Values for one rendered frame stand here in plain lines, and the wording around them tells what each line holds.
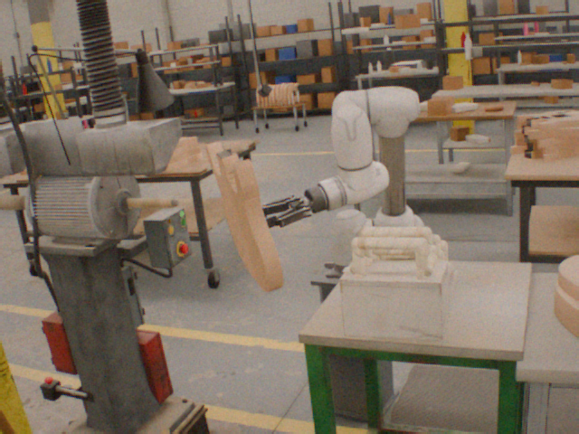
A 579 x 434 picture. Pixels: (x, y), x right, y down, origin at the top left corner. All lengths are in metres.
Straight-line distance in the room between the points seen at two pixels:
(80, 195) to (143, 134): 0.41
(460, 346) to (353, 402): 1.34
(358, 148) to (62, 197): 1.06
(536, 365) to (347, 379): 1.38
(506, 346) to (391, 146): 1.01
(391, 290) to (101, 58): 1.10
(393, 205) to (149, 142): 1.10
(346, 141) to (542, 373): 0.79
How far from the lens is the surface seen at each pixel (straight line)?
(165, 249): 2.37
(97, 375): 2.49
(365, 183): 1.74
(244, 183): 1.48
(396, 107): 2.24
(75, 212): 2.16
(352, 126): 1.66
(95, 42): 1.94
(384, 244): 1.56
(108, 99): 1.94
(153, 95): 2.02
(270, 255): 1.56
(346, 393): 2.88
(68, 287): 2.35
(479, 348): 1.62
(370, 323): 1.66
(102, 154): 1.94
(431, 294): 1.58
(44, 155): 2.24
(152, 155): 1.83
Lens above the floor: 1.75
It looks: 17 degrees down
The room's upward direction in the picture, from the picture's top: 7 degrees counter-clockwise
